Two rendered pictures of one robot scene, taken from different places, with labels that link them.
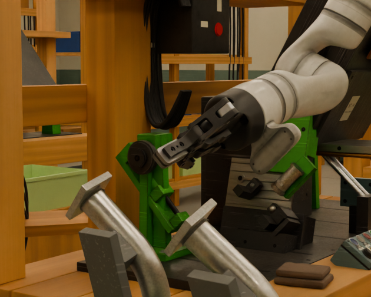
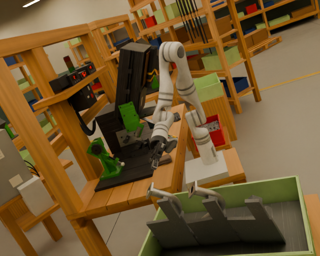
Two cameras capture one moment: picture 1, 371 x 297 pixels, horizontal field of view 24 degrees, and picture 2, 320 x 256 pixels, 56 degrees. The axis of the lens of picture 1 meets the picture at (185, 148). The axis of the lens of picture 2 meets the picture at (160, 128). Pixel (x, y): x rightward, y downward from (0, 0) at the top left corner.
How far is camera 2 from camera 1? 0.53 m
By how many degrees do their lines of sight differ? 23
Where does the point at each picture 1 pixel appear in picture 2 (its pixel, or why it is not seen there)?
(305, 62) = (161, 115)
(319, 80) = (169, 119)
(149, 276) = (176, 201)
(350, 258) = not seen: hidden behind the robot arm
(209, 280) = (209, 201)
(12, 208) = (70, 187)
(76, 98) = (62, 140)
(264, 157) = (169, 149)
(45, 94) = (54, 145)
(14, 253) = (77, 199)
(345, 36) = (169, 103)
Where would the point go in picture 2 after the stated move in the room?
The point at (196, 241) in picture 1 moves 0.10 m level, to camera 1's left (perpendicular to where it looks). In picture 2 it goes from (197, 192) to (173, 209)
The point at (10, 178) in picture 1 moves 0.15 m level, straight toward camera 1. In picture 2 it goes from (65, 179) to (74, 184)
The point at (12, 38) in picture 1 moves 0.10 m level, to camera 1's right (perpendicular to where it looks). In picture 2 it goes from (43, 137) to (60, 129)
